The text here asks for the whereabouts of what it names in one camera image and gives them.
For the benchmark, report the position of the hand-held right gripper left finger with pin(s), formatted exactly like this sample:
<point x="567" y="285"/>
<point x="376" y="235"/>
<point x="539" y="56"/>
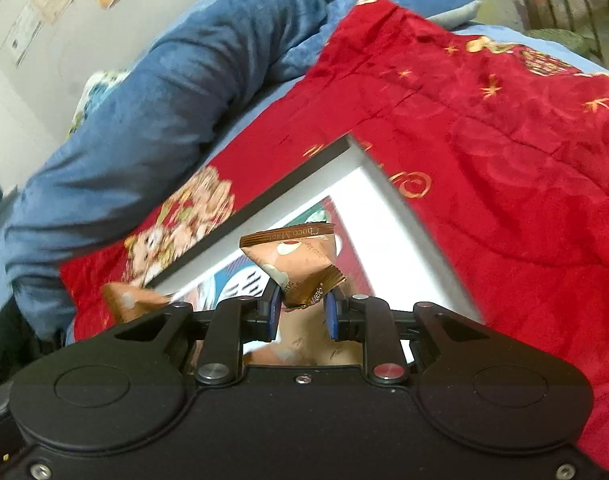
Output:
<point x="272" y="310"/>

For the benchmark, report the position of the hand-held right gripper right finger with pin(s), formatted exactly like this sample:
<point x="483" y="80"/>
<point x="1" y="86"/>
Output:
<point x="332" y="317"/>

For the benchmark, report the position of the black shallow box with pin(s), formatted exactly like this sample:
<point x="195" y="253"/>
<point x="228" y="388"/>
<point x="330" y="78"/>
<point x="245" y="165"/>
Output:
<point x="364" y="200"/>

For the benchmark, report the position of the blue duvet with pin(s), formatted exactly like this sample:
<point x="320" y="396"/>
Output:
<point x="159" y="110"/>

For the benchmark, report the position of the red printed blanket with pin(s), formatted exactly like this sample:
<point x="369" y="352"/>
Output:
<point x="509" y="160"/>

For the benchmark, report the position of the dark cloth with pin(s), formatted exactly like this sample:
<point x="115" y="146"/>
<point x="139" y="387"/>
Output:
<point x="19" y="345"/>

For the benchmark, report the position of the cartoon print pillow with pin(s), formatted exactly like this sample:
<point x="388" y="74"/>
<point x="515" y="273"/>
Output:
<point x="97" y="95"/>

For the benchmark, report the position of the striped seat cushion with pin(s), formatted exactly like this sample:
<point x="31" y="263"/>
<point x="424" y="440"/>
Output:
<point x="559" y="37"/>

